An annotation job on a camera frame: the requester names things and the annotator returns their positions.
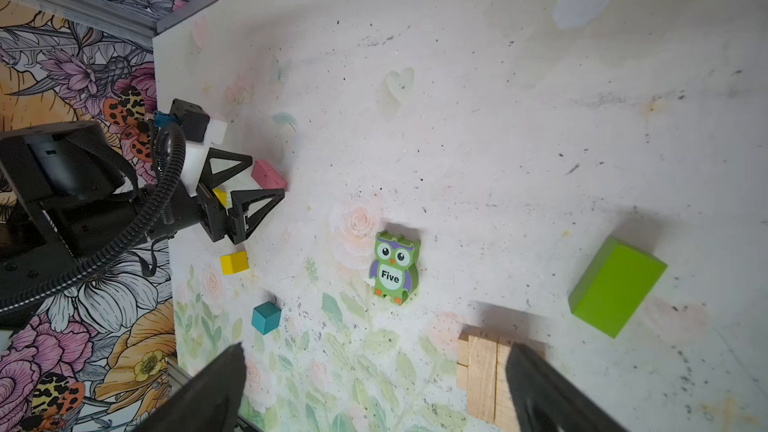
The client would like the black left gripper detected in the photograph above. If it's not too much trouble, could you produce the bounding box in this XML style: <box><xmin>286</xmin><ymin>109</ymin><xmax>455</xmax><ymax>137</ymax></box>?
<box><xmin>146</xmin><ymin>147</ymin><xmax>286</xmax><ymax>245</ymax></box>

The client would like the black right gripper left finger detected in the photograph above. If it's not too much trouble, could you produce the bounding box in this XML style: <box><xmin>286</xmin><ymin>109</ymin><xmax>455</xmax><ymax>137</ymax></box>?
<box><xmin>135</xmin><ymin>343</ymin><xmax>247</xmax><ymax>432</ymax></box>

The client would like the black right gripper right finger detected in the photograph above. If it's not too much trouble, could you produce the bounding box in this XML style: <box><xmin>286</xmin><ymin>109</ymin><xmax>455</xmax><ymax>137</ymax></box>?
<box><xmin>505</xmin><ymin>343</ymin><xmax>626</xmax><ymax>432</ymax></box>

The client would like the yellow long wood block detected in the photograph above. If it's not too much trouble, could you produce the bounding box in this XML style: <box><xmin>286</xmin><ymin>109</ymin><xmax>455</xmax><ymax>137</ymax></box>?
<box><xmin>213</xmin><ymin>188</ymin><xmax>229</xmax><ymax>208</ymax></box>

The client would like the natural wood block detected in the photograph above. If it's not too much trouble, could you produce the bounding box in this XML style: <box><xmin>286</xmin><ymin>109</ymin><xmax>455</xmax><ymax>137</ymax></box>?
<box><xmin>494</xmin><ymin>337</ymin><xmax>520</xmax><ymax>432</ymax></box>
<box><xmin>457</xmin><ymin>332</ymin><xmax>469</xmax><ymax>366</ymax></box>
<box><xmin>456</xmin><ymin>363</ymin><xmax>468</xmax><ymax>391</ymax></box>
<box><xmin>467</xmin><ymin>332</ymin><xmax>498</xmax><ymax>423</ymax></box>

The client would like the pink wood block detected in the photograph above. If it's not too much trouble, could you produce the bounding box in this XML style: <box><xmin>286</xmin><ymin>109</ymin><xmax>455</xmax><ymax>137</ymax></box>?
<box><xmin>251</xmin><ymin>160</ymin><xmax>288</xmax><ymax>190</ymax></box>

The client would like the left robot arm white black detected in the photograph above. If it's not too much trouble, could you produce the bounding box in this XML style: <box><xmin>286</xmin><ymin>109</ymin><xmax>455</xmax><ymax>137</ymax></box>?
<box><xmin>1</xmin><ymin>121</ymin><xmax>286</xmax><ymax>331</ymax></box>

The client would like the green wood block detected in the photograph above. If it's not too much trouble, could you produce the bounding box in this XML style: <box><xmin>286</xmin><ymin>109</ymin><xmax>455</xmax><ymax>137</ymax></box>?
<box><xmin>568</xmin><ymin>236</ymin><xmax>667</xmax><ymax>338</ymax></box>

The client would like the yellow small cube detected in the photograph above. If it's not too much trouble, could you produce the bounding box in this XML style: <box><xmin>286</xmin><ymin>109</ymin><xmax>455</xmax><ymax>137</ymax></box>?
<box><xmin>220</xmin><ymin>251</ymin><xmax>249</xmax><ymax>275</ymax></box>

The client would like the teal small cube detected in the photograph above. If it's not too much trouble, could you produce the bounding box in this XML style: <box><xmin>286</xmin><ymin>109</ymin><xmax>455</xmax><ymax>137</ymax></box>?
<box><xmin>251</xmin><ymin>301</ymin><xmax>281</xmax><ymax>335</ymax></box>

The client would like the green owl number toy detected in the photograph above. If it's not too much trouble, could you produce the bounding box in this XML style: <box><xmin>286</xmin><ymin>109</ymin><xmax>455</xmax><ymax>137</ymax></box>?
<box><xmin>369</xmin><ymin>231</ymin><xmax>421</xmax><ymax>305</ymax></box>

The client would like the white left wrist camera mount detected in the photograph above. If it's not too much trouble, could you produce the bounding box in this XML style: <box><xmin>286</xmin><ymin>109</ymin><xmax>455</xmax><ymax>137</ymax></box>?
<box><xmin>154</xmin><ymin>99</ymin><xmax>229</xmax><ymax>197</ymax></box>

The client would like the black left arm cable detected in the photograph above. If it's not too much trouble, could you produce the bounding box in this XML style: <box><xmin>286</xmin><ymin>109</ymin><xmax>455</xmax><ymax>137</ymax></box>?
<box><xmin>0</xmin><ymin>122</ymin><xmax>188</xmax><ymax>316</ymax></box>

